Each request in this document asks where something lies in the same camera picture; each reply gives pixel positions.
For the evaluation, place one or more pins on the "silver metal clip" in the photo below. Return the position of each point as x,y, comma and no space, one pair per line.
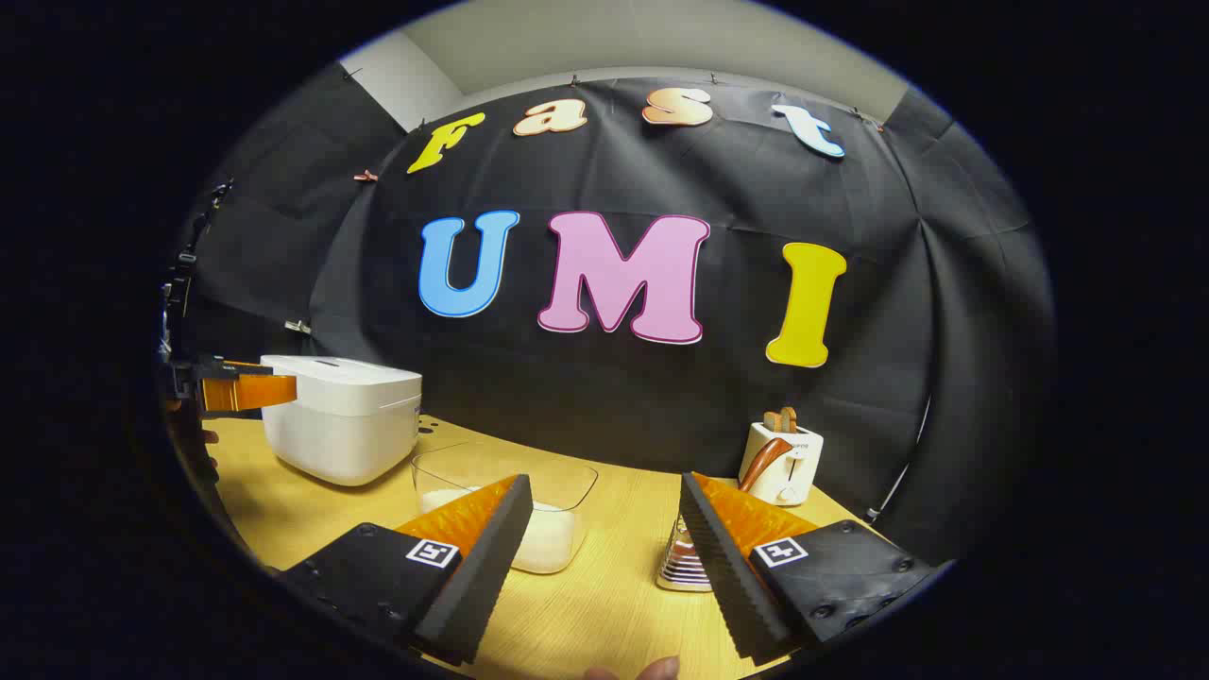
297,326

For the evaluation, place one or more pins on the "clear plastic container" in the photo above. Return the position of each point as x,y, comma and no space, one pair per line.
557,482

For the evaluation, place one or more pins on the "black backdrop cloth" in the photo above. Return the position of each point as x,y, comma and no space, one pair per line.
718,406

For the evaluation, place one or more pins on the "white toaster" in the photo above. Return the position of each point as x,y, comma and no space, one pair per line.
798,472

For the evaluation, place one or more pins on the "brown bread slice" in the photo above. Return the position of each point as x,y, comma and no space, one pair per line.
782,420

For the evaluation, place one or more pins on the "white rice cooker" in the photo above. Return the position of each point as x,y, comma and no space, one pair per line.
345,425

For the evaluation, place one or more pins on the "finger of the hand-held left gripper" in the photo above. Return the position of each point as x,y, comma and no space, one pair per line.
250,390

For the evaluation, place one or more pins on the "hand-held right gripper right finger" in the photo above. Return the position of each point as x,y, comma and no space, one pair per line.
732,586

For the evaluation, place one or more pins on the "white rice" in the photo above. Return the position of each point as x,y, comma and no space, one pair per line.
548,543

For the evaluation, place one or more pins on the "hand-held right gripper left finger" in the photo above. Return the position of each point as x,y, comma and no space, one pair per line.
472,586

